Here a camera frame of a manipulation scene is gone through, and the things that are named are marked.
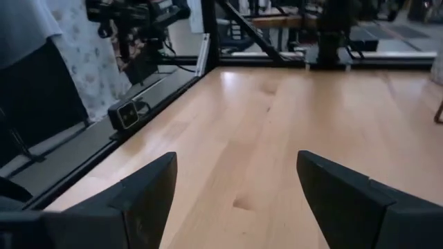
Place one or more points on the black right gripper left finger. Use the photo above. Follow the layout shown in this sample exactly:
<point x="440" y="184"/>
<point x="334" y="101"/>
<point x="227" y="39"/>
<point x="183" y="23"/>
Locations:
<point x="145" y="200"/>

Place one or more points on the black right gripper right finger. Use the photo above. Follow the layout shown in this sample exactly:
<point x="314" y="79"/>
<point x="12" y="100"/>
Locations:
<point x="342" y="204"/>

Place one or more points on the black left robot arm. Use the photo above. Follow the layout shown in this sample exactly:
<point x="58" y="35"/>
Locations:
<point x="334" y="31"/>

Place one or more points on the person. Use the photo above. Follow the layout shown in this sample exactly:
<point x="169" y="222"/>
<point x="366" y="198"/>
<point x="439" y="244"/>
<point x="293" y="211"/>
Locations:
<point x="90" y="69"/>

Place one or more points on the black background robot rig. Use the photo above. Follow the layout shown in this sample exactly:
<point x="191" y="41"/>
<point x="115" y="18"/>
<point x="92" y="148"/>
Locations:
<point x="138" y="24"/>

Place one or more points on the silver corner bracket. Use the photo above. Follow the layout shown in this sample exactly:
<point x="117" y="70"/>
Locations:
<point x="202" y="55"/>

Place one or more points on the black aluminium table frame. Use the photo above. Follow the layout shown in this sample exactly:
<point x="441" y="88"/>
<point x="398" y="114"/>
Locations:
<point x="211" y="34"/>

